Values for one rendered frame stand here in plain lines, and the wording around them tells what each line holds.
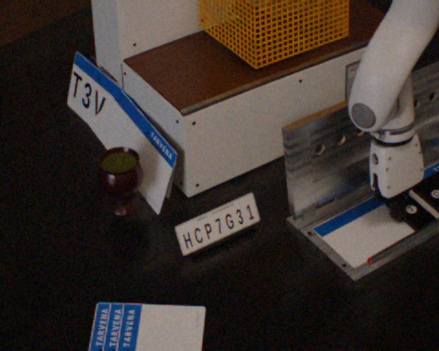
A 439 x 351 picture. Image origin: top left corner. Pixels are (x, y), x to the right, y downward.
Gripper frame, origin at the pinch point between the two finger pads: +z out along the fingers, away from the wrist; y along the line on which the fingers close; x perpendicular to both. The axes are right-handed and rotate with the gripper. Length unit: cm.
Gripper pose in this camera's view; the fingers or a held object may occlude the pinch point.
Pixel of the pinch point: (398, 209)
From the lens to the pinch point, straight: 184.9
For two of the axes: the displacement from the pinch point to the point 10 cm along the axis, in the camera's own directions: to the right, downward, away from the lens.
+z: 1.5, 8.7, 4.8
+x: -5.2, -3.4, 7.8
